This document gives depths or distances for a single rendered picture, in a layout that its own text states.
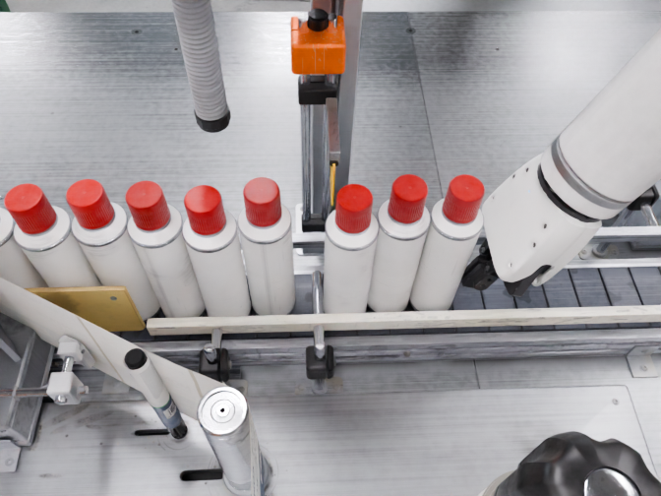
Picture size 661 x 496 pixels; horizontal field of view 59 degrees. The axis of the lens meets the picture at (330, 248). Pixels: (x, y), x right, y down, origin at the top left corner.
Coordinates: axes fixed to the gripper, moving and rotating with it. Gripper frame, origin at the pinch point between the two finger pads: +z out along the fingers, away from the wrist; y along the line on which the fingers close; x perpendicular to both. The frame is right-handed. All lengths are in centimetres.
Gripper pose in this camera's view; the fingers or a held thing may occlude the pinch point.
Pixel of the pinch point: (481, 273)
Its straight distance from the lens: 67.0
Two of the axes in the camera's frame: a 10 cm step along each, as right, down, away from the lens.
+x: 9.3, 1.7, 3.2
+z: -3.6, 5.4, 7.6
